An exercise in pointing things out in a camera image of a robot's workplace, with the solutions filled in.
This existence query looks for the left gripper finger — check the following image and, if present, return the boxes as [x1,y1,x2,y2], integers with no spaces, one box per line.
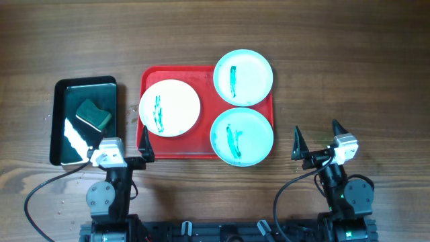
[89,134,103,151]
[138,126,155,163]

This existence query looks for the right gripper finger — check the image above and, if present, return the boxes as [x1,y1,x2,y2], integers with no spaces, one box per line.
[291,126,309,160]
[332,119,348,136]

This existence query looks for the green scrub sponge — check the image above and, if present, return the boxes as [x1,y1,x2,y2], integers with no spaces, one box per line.
[76,99,112,132]

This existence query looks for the white plate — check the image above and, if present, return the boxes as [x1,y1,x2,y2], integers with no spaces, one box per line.
[138,79,201,137]

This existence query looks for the mint plate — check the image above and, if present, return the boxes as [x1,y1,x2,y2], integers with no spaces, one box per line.
[210,108,274,167]
[213,49,273,107]

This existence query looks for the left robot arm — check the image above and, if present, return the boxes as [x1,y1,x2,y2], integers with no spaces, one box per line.
[79,128,155,242]

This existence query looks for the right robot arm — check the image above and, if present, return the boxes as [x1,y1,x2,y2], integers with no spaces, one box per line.
[292,120,378,242]

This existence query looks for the black water tray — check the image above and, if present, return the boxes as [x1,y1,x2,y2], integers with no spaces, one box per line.
[50,76,118,166]

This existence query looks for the red plastic tray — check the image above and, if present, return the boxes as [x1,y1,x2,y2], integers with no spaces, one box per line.
[135,65,275,160]

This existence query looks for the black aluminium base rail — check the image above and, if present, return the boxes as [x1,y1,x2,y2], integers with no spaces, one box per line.
[79,219,379,242]

